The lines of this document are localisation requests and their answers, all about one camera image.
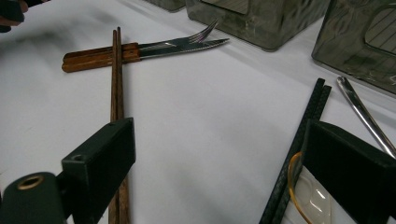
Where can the metal spoon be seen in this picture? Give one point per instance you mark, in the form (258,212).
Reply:
(358,105)

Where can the wooden chopstick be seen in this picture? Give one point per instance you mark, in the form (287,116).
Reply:
(120,93)
(114,93)

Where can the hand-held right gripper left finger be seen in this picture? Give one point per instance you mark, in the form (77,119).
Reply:
(99,161)

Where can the grey translucent bin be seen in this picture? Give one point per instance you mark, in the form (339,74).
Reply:
(264,28)
(168,3)
(348,49)

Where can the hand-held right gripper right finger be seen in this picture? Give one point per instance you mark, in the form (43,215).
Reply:
(348,174)

